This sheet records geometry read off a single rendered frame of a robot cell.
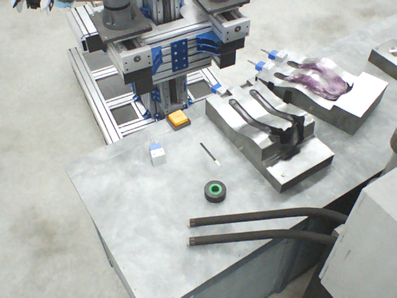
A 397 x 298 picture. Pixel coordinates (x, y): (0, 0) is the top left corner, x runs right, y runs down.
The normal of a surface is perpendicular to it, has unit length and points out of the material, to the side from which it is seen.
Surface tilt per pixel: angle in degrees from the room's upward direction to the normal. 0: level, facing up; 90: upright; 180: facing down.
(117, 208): 0
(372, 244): 90
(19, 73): 0
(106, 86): 0
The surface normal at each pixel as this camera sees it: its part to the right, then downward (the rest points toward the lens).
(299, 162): -0.01, -0.64
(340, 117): -0.64, 0.59
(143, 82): 0.43, 0.69
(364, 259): -0.84, 0.42
